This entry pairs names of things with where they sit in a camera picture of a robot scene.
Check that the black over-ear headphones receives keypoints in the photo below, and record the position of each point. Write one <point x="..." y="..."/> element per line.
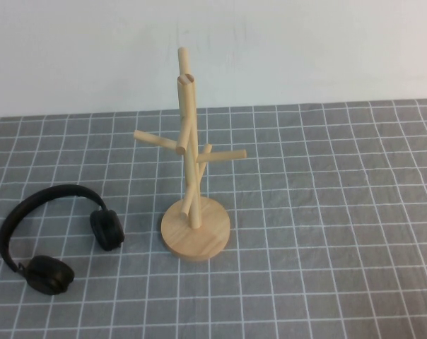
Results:
<point x="51" y="273"/>

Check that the wooden tree-shaped headphone stand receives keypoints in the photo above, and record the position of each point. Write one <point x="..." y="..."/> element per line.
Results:
<point x="196" y="243"/>

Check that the grey checked tablecloth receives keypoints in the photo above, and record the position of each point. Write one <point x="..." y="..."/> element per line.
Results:
<point x="326" y="219"/>

